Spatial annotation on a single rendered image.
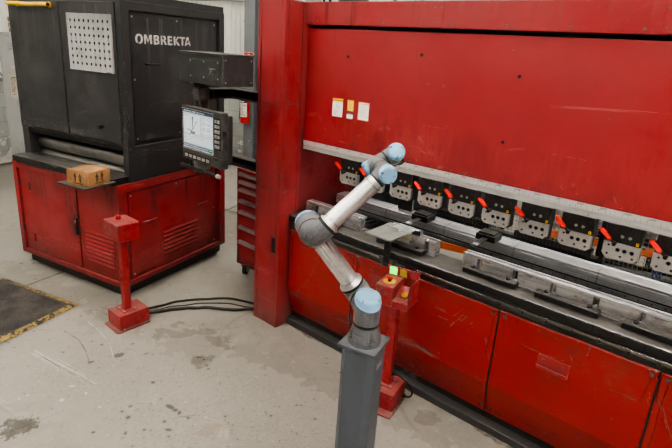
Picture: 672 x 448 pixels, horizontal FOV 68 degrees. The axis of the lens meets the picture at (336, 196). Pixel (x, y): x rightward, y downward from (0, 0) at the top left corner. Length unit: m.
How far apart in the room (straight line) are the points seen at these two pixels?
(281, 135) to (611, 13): 1.96
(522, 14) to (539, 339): 1.59
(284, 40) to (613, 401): 2.64
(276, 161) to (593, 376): 2.20
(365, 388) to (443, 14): 1.90
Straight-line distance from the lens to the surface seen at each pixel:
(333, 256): 2.19
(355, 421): 2.48
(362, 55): 3.11
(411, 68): 2.91
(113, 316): 3.98
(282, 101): 3.28
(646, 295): 2.97
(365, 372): 2.30
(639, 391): 2.75
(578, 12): 2.57
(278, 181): 3.39
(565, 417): 2.93
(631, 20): 2.52
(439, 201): 2.88
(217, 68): 3.19
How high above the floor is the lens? 2.03
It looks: 17 degrees down
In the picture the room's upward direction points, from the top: 4 degrees clockwise
